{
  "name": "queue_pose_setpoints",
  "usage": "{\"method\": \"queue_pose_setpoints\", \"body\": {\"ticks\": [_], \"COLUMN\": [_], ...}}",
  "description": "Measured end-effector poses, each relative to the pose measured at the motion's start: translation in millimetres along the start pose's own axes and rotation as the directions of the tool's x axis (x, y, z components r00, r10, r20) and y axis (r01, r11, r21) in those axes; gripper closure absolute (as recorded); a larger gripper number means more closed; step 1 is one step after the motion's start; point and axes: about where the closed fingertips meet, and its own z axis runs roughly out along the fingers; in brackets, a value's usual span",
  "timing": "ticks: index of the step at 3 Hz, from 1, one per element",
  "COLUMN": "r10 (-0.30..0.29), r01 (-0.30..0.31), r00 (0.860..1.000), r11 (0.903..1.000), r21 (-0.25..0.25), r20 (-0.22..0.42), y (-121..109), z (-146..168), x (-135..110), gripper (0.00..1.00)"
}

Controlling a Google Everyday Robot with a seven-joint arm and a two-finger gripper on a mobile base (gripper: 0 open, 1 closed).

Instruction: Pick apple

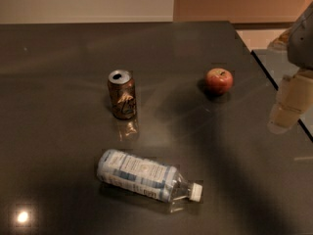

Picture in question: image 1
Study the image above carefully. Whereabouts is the brown soda can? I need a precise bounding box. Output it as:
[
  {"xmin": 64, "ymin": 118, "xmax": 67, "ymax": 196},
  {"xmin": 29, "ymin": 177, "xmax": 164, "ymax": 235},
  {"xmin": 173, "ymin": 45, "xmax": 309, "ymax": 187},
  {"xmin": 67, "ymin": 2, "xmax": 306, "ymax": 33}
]
[{"xmin": 108, "ymin": 70, "xmax": 137, "ymax": 119}]

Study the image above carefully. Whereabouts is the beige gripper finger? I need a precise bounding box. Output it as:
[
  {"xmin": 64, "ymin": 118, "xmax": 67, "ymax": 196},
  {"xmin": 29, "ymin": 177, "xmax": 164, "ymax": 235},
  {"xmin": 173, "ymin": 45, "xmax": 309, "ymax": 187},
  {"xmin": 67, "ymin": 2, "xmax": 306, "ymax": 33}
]
[
  {"xmin": 267, "ymin": 28, "xmax": 291, "ymax": 52},
  {"xmin": 268, "ymin": 69, "xmax": 313, "ymax": 134}
]

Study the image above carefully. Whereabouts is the clear plastic water bottle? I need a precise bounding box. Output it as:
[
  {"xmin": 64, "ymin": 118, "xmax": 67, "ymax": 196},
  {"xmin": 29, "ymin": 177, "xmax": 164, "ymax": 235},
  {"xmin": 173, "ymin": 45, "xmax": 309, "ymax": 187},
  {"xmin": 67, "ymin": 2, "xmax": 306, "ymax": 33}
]
[{"xmin": 97, "ymin": 149, "xmax": 202, "ymax": 203}]

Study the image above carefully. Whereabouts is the red apple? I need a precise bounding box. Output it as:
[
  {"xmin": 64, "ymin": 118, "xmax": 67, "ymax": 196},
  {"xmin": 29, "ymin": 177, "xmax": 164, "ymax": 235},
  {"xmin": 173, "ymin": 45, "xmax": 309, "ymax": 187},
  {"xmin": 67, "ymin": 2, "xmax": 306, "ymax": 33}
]
[{"xmin": 204, "ymin": 68, "xmax": 234, "ymax": 95}]

